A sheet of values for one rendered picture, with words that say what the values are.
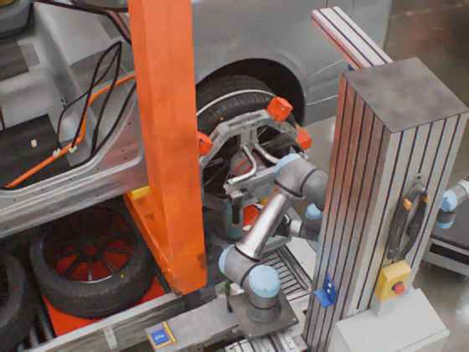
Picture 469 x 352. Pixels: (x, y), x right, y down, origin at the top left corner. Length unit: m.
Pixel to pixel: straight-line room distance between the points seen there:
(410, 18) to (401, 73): 4.42
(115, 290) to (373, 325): 1.43
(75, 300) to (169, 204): 0.89
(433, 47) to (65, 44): 3.32
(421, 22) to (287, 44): 3.21
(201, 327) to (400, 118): 1.72
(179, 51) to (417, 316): 1.17
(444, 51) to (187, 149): 3.74
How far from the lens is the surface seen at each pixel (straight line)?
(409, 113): 1.53
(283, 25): 2.90
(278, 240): 3.61
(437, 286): 3.77
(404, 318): 2.10
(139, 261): 3.11
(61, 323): 3.26
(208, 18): 2.68
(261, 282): 2.34
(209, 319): 2.95
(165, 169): 2.31
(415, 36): 5.80
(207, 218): 3.62
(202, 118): 2.84
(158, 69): 2.02
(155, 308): 3.10
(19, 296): 3.13
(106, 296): 3.06
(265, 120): 2.86
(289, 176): 2.34
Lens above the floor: 2.97
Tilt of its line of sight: 46 degrees down
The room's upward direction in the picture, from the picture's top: straight up
